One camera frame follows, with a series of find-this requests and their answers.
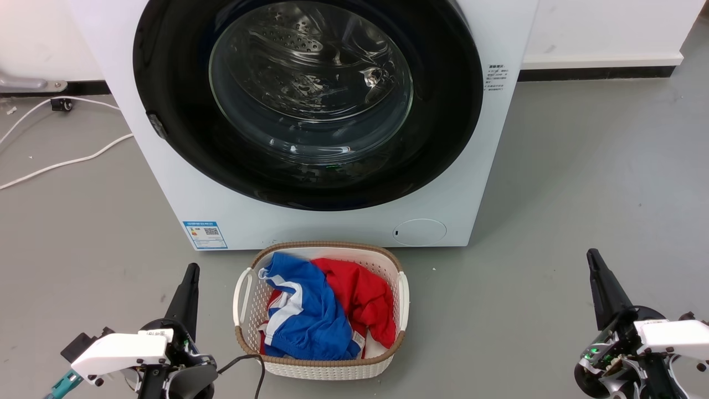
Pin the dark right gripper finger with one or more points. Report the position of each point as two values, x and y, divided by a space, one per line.
601 299
616 299

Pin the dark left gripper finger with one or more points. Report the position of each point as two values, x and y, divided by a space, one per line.
191 310
178 303

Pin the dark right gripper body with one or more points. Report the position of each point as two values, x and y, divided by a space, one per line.
609 360

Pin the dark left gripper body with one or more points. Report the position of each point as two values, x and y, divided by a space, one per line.
191 374

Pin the black round glass washer door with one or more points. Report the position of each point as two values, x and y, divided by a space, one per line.
443 111

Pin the white front-load washing machine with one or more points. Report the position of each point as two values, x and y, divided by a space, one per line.
310 224

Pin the blue energy label sticker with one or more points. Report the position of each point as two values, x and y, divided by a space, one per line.
205 235

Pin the black left wrist module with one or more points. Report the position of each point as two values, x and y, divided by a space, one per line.
84 343

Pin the blue white-striped garment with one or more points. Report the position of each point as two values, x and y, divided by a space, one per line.
310 316

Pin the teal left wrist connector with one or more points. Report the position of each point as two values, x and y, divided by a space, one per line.
63 383

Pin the white woven-rim laundry basket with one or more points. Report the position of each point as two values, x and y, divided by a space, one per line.
324 367

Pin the red garment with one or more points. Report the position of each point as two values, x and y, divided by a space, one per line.
363 299

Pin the round white filter cover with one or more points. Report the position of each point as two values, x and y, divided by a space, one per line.
419 232

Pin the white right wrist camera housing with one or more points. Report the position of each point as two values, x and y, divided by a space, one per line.
673 336

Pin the grey metal floor bracket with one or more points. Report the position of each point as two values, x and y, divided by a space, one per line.
25 83

